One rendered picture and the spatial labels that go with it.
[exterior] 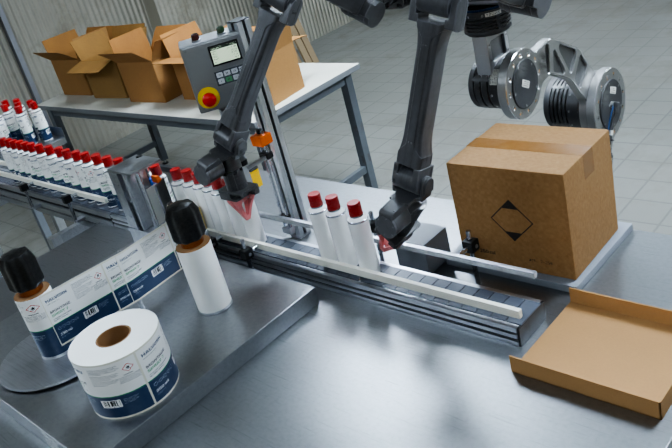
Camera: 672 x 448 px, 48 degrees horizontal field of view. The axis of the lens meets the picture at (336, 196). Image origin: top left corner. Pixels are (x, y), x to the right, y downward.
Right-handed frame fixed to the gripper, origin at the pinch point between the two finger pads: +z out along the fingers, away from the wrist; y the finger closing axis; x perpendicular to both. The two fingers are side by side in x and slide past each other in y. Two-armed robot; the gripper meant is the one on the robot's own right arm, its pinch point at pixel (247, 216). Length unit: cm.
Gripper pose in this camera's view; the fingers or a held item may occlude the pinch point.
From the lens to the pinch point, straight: 207.9
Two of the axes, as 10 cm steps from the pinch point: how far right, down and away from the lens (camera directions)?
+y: 7.3, 1.1, -6.8
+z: 2.4, 8.8, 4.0
